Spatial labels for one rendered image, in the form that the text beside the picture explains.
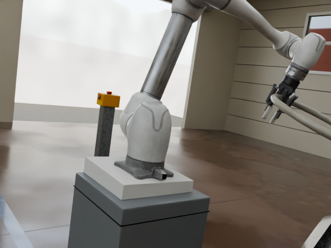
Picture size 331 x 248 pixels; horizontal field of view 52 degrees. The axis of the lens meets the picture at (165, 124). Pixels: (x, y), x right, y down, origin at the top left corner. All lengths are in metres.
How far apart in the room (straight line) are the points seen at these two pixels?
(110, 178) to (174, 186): 0.25
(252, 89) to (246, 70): 0.61
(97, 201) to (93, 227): 0.10
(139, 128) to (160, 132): 0.08
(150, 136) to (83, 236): 0.47
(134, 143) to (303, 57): 0.84
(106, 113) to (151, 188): 1.11
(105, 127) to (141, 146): 1.04
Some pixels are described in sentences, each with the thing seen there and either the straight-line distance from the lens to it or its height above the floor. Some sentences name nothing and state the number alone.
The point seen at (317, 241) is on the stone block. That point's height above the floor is 0.67.
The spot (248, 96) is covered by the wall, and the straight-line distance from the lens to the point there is 9.87.
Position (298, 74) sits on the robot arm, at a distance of 1.64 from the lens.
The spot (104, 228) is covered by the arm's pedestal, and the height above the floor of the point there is 0.69.
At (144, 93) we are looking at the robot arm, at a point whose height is 1.15.
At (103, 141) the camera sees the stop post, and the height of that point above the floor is 0.76.
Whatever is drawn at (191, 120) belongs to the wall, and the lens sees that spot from 9.40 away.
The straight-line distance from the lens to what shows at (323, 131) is 1.36.
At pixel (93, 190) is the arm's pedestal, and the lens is 1.31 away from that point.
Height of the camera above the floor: 1.22
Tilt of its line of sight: 7 degrees down
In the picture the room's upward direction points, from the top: 8 degrees clockwise
